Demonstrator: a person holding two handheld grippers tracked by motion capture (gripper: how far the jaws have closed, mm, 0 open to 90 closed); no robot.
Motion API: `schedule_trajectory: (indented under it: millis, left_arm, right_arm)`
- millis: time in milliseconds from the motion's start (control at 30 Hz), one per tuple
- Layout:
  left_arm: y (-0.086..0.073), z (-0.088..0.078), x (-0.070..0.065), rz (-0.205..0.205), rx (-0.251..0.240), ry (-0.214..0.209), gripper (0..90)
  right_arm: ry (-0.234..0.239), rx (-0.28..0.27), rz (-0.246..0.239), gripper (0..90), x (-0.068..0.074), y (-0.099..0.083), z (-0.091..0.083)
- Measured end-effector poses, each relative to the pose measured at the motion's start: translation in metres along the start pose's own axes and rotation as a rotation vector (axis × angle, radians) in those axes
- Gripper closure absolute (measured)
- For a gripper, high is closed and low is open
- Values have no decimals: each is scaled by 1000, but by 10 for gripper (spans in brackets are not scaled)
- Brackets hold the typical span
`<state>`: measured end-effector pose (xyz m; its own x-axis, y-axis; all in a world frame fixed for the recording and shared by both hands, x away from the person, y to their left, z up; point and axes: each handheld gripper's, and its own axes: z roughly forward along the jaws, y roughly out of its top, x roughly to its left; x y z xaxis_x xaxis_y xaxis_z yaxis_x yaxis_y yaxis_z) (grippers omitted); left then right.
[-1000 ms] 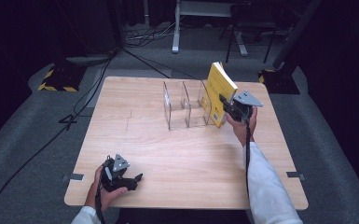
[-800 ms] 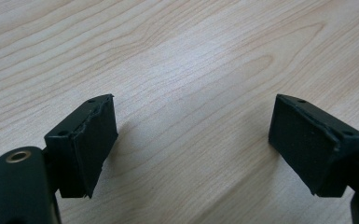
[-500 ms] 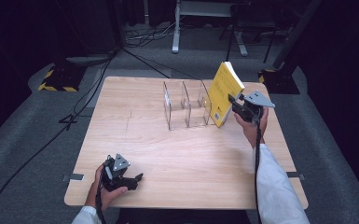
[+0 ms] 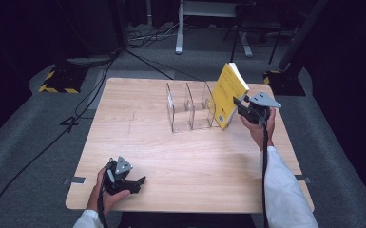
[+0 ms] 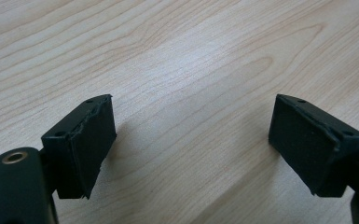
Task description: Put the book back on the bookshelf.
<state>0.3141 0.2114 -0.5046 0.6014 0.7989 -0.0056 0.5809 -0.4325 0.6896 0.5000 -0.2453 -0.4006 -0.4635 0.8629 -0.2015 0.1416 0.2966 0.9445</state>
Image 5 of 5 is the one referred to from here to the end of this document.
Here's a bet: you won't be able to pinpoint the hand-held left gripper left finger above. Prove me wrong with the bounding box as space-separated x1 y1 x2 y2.
40 93 118 200

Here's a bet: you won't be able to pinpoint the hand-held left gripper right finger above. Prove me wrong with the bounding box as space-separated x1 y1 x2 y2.
268 93 359 198

